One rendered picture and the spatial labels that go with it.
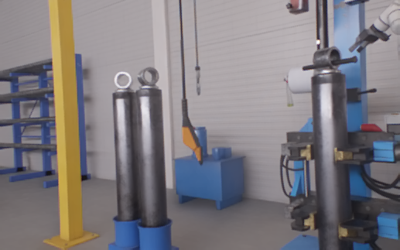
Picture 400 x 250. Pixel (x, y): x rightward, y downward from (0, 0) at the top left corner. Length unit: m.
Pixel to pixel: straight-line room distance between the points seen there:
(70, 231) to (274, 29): 3.50
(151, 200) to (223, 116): 2.72
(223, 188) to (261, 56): 1.89
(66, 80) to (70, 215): 1.39
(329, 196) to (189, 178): 2.72
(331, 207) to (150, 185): 1.34
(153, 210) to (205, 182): 1.91
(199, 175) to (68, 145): 1.81
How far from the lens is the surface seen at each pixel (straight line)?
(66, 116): 3.82
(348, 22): 2.94
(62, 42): 3.90
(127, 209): 3.14
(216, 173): 4.58
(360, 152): 2.39
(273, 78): 4.90
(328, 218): 2.52
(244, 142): 5.13
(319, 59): 2.48
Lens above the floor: 1.25
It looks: 1 degrees down
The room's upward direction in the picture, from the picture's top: 3 degrees counter-clockwise
